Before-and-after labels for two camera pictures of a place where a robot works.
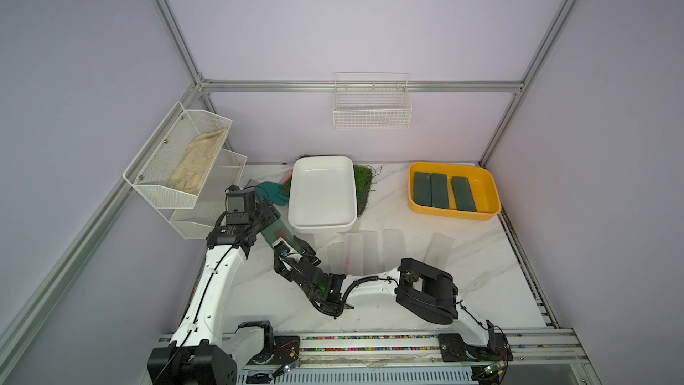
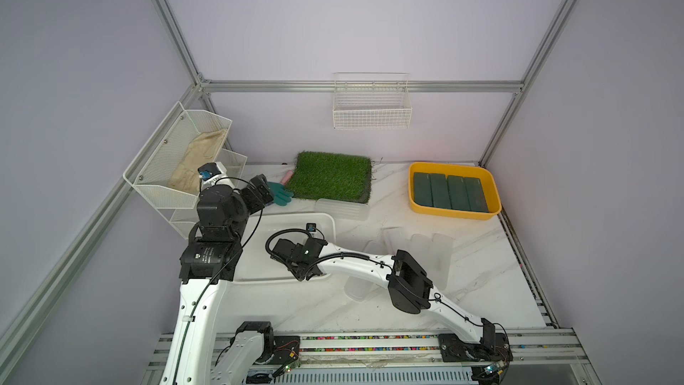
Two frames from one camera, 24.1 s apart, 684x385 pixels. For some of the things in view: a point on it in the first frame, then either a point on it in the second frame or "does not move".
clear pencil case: [439, 251] does not move
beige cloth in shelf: [196, 160] does not move
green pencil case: [439, 191] does not move
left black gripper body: [264, 216] → [248, 204]
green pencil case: [422, 189] does not move
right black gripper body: [287, 271] → [295, 268]
